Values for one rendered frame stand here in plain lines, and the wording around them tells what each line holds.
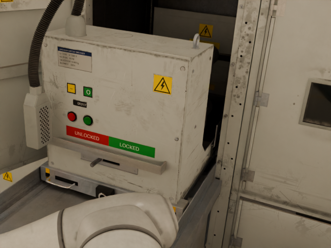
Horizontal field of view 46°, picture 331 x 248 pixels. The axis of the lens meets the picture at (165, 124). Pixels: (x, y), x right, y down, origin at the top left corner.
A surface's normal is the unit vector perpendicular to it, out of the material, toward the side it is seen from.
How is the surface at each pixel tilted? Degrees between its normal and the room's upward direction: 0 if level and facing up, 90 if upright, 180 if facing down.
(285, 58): 90
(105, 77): 90
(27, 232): 29
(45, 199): 0
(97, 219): 24
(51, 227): 34
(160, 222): 57
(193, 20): 90
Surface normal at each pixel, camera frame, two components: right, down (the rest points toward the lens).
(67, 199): 0.07, -0.91
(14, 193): 0.92, 0.21
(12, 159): 0.76, 0.31
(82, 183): -0.38, 0.36
